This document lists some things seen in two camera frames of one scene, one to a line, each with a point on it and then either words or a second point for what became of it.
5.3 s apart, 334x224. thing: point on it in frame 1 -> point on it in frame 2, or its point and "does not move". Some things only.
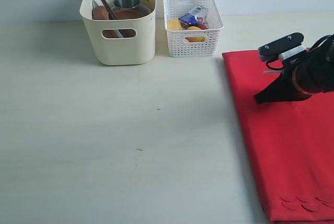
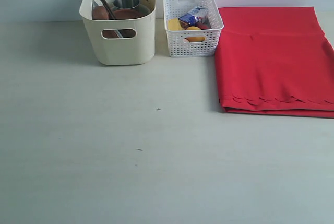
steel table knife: (94, 4) does not move
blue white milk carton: (192, 18) does not move
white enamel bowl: (140, 7) does not move
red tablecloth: (291, 140) -> (274, 60)
